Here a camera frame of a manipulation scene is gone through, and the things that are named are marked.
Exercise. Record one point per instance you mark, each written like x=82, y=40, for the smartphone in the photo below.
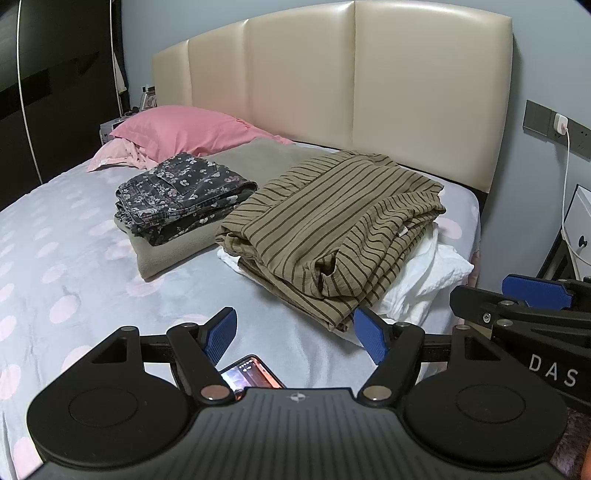
x=251, y=376

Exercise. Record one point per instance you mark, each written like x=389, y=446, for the dark floral pants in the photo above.
x=180, y=194

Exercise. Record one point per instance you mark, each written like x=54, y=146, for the black wardrobe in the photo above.
x=60, y=92

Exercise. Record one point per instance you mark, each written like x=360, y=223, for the cream padded headboard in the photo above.
x=369, y=92

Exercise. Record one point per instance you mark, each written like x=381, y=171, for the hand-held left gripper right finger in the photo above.
x=370, y=334

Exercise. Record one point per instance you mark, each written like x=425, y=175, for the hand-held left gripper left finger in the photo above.
x=221, y=334

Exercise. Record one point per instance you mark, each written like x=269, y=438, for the small bedside table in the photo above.
x=111, y=127

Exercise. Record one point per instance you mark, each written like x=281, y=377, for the white drawer nightstand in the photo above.
x=579, y=217

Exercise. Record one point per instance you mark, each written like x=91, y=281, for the grey wall socket panel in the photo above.
x=535, y=115

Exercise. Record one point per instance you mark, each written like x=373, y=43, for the white charger plug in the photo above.
x=559, y=124

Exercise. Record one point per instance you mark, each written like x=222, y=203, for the purple fluffy cloth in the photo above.
x=572, y=443

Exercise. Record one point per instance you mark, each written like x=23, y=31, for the light pink cloth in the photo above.
x=115, y=154

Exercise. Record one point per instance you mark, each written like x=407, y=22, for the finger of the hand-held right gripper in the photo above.
x=480, y=304
x=540, y=293

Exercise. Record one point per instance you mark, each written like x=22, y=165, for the pink pillow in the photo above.
x=180, y=129

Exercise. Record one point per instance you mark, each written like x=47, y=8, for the brown striped shirt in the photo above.
x=323, y=217

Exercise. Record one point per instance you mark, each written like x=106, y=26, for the grey-beige folded cloth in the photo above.
x=268, y=157

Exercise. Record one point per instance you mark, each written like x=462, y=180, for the white garment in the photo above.
x=425, y=277

